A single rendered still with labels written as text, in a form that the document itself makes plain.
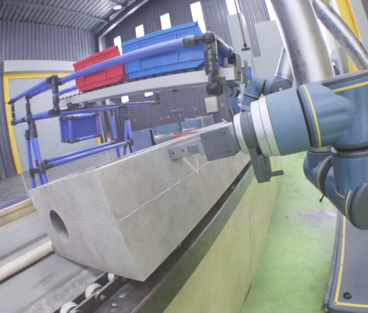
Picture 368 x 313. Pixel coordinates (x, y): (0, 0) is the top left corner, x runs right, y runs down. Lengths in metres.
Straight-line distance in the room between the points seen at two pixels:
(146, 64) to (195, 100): 10.68
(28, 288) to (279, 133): 0.61
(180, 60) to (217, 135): 0.34
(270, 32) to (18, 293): 8.42
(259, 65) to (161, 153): 6.53
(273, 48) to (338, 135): 7.84
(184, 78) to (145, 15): 13.59
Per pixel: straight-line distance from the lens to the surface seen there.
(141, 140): 6.09
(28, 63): 11.60
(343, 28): 1.49
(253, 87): 1.29
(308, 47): 0.50
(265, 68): 6.84
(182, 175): 0.47
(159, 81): 0.66
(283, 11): 0.53
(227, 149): 0.33
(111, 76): 0.80
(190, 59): 0.61
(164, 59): 0.65
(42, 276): 0.60
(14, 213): 1.11
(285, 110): 0.33
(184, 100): 11.61
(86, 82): 0.91
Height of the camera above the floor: 1.05
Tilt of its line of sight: 11 degrees down
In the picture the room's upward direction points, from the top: 9 degrees counter-clockwise
